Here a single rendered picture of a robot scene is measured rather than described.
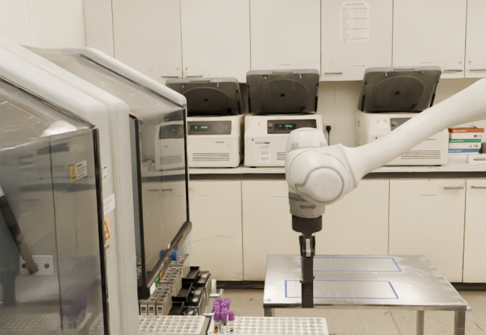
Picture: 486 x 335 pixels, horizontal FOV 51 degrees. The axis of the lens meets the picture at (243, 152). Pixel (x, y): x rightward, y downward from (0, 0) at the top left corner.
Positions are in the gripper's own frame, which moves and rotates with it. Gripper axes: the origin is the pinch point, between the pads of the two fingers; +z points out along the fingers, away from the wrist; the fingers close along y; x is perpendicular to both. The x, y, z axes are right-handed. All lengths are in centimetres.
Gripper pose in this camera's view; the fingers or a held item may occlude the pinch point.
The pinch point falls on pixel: (307, 293)
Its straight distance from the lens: 133.3
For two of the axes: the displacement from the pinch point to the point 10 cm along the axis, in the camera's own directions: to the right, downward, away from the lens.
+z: 0.2, 9.9, 1.3
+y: -0.7, 1.3, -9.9
